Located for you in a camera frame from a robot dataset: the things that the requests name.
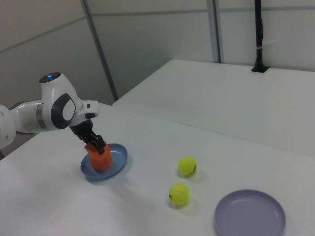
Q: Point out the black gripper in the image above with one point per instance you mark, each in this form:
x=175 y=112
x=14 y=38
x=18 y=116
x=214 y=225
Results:
x=81 y=129

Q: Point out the yellow tennis ball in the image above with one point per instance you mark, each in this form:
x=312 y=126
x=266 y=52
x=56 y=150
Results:
x=187 y=167
x=179 y=194

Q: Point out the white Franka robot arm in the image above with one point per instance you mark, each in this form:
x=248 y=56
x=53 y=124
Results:
x=49 y=93

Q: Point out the blue plate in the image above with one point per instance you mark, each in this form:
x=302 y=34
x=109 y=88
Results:
x=119 y=157

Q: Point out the purple plate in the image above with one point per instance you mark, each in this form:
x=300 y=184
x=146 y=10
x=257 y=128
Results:
x=248 y=216

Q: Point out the black pole stand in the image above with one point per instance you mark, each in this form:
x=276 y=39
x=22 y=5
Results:
x=258 y=37

